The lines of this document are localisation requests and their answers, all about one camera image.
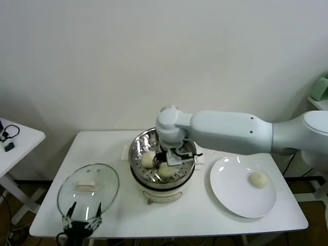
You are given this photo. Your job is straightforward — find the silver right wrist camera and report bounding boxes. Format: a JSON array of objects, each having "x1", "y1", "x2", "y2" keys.
[{"x1": 166, "y1": 150, "x2": 192, "y2": 167}]

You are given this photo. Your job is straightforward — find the small white side table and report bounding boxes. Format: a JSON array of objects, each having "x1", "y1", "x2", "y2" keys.
[{"x1": 0, "y1": 117, "x2": 46, "y2": 226}]

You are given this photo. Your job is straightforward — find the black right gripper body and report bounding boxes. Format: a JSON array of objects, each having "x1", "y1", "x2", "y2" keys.
[{"x1": 153, "y1": 152, "x2": 169, "y2": 165}]

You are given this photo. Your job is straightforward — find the white rectangular work table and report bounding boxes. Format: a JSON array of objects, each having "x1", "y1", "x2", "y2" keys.
[{"x1": 29, "y1": 128, "x2": 309, "y2": 239}]

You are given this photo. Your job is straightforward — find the round glass pot lid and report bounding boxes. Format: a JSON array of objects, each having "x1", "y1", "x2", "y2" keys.
[{"x1": 56, "y1": 163, "x2": 120, "y2": 221}]

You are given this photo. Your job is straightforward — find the black floor cable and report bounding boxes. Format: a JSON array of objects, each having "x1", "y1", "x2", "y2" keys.
[{"x1": 281, "y1": 153, "x2": 315, "y2": 177}]

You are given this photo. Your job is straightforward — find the white electric cooker base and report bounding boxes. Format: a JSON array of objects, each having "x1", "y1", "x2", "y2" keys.
[{"x1": 120, "y1": 145, "x2": 205, "y2": 206}]

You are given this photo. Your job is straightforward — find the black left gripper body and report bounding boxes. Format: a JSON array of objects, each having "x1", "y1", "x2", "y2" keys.
[{"x1": 64, "y1": 221, "x2": 94, "y2": 246}]

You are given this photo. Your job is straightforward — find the black headset with cable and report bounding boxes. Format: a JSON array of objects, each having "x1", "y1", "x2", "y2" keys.
[{"x1": 0, "y1": 125, "x2": 21, "y2": 144}]

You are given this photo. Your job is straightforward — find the white steamed baozi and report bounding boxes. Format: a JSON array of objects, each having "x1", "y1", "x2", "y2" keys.
[
  {"x1": 141, "y1": 151, "x2": 156, "y2": 169},
  {"x1": 250, "y1": 172, "x2": 270, "y2": 189},
  {"x1": 158, "y1": 163, "x2": 178, "y2": 181}
]

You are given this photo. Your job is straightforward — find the white stand frame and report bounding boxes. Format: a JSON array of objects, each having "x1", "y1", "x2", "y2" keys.
[{"x1": 292, "y1": 176, "x2": 328, "y2": 203}]

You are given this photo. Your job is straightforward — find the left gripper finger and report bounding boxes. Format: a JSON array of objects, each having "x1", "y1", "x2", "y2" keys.
[
  {"x1": 86, "y1": 202, "x2": 103, "y2": 230},
  {"x1": 62, "y1": 201, "x2": 77, "y2": 229}
]

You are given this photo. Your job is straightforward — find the perforated steel steamer basket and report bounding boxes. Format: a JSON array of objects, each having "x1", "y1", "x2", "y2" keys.
[{"x1": 128, "y1": 126, "x2": 197, "y2": 190}]

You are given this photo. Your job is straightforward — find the large white round plate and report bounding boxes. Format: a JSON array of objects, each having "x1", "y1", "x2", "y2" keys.
[{"x1": 209, "y1": 155, "x2": 277, "y2": 219}]

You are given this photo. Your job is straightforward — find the pale green appliance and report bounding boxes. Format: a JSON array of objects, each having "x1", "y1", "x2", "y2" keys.
[{"x1": 313, "y1": 73, "x2": 328, "y2": 101}]

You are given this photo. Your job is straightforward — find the white shelf board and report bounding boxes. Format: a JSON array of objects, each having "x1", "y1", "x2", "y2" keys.
[{"x1": 306, "y1": 96, "x2": 328, "y2": 112}]

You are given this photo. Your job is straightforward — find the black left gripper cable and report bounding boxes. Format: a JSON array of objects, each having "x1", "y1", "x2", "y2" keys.
[{"x1": 56, "y1": 232, "x2": 68, "y2": 246}]

